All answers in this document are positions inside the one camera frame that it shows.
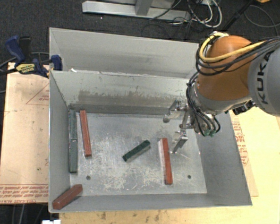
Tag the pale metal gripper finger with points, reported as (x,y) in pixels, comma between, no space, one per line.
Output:
(183,141)
(175,144)

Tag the red-brown flat block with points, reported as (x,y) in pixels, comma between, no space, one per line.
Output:
(167,161)
(86,134)
(67,197)

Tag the short dark green flat block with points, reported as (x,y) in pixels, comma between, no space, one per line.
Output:
(136,151)

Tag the grey metal bin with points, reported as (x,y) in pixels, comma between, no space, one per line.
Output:
(131,170)

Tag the long dark green flat block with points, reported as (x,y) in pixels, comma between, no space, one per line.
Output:
(73,143)

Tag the brown cardboard board red print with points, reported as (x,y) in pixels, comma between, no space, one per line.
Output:
(25,135)

